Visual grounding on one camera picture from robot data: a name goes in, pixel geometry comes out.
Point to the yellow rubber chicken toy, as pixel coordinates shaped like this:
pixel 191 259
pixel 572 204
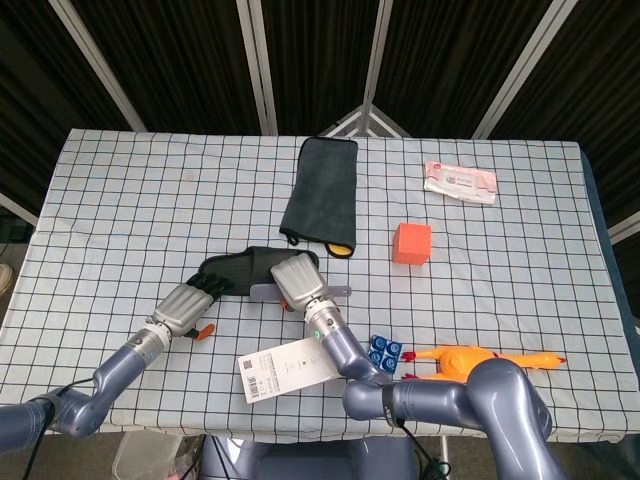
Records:
pixel 450 361

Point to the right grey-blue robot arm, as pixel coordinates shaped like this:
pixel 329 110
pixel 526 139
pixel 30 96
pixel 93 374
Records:
pixel 490 400

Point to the pink white wet wipes pack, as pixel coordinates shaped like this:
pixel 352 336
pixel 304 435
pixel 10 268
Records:
pixel 460 182

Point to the white screen frame post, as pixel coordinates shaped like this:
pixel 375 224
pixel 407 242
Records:
pixel 97 65
pixel 378 50
pixel 257 65
pixel 520 70

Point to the blue toy building block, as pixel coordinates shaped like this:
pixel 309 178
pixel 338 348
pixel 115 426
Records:
pixel 384 354

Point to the white triangular screen foot frame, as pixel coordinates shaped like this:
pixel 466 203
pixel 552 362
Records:
pixel 350 120

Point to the white cardboard product box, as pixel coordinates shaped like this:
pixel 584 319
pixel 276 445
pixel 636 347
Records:
pixel 285 372

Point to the white floor frame bar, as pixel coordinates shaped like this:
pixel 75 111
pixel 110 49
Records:
pixel 17 207
pixel 625 229

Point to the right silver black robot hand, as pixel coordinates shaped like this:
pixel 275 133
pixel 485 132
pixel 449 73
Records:
pixel 300 280

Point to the orange foam cube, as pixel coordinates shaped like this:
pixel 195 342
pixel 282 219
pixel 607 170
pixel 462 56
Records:
pixel 411 245

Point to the blue checkered tablecloth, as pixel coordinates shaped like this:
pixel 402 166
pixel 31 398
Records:
pixel 150 200

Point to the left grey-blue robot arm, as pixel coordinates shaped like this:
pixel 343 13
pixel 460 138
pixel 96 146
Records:
pixel 105 380

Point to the dark blue table side cover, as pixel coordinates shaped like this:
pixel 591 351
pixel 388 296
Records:
pixel 615 280

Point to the grey towel with yellow lining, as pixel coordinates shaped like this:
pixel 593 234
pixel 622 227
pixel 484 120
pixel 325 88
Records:
pixel 320 195

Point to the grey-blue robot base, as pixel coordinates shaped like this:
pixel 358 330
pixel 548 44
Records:
pixel 300 460

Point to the black rubber slipper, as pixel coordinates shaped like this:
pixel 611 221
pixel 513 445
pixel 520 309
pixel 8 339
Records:
pixel 240 267

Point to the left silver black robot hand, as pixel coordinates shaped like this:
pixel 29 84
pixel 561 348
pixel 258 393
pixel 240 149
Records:
pixel 182 310

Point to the clear plastic container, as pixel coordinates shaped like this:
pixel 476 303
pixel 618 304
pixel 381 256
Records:
pixel 145 455

